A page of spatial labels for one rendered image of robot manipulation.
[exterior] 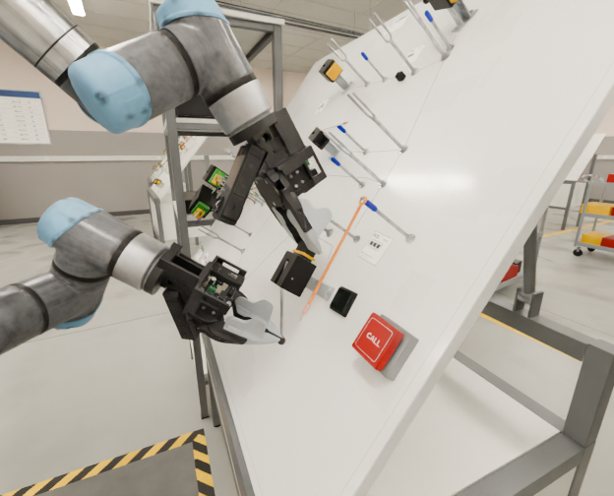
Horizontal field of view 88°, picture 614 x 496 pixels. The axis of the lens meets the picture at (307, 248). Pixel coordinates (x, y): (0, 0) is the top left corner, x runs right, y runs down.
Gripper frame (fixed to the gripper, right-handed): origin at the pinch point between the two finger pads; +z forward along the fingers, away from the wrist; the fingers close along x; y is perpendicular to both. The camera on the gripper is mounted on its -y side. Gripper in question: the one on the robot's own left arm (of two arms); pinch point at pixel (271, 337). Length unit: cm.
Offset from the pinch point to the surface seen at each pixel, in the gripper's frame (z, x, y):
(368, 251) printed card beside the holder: 6.2, 11.1, 16.5
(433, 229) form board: 9.6, 8.4, 26.7
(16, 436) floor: -61, 3, -177
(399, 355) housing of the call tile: 10.0, -7.2, 19.0
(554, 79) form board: 12, 20, 47
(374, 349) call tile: 7.6, -7.0, 17.6
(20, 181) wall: -443, 396, -519
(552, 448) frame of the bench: 56, 3, 6
